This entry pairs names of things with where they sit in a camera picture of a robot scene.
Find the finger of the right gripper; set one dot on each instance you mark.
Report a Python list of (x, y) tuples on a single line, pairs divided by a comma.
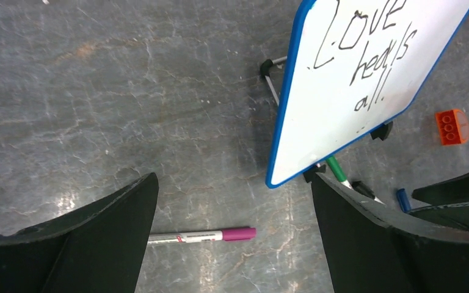
[(450, 215), (451, 191)]

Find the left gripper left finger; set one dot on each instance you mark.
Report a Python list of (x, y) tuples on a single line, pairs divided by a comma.
[(96, 248)]

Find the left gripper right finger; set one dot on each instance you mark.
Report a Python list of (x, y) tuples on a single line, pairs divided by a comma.
[(372, 248)]

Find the black whiteboard marker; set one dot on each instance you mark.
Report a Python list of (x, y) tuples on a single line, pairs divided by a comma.
[(363, 189)]

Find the blue framed whiteboard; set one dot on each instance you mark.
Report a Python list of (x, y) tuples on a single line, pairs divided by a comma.
[(352, 66)]

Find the blue whiteboard marker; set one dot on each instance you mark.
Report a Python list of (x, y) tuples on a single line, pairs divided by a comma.
[(403, 200)]

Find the green whiteboard marker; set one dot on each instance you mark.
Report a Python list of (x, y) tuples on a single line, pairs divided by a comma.
[(338, 171)]

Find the pink whiteboard marker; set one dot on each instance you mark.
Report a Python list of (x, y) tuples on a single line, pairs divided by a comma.
[(231, 234)]

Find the orange lego brick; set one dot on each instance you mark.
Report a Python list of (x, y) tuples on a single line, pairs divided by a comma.
[(453, 127)]

